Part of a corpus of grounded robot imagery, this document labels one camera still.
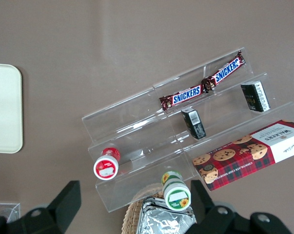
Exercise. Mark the Snickers chocolate bar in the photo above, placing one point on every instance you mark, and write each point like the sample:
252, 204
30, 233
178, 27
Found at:
226, 72
185, 93

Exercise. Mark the white rectangular tray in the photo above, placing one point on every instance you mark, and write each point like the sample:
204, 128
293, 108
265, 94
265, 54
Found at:
4, 109

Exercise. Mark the small black carton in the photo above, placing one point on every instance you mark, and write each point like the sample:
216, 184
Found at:
194, 124
255, 96

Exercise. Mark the red lidded yogurt cup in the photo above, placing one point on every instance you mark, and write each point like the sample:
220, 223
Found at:
105, 168

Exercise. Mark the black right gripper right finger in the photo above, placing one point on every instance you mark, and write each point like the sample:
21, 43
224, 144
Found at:
205, 212

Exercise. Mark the green lidded sunflower cup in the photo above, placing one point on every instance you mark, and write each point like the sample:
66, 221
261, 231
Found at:
177, 197

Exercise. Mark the red tartan Walkers cookie box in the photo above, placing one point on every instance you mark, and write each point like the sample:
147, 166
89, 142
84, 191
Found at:
246, 161

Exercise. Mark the clear acrylic bottle rack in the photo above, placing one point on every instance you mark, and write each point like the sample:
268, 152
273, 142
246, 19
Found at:
5, 209

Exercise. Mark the small tan wicker basket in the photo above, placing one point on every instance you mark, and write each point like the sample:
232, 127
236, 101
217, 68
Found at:
129, 219

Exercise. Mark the clear acrylic stepped shelf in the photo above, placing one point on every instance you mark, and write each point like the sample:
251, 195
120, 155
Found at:
224, 107
107, 126

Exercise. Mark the silver foil bag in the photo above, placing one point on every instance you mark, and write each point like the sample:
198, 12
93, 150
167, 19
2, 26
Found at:
161, 219

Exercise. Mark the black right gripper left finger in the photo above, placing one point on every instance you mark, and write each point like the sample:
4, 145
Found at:
61, 207

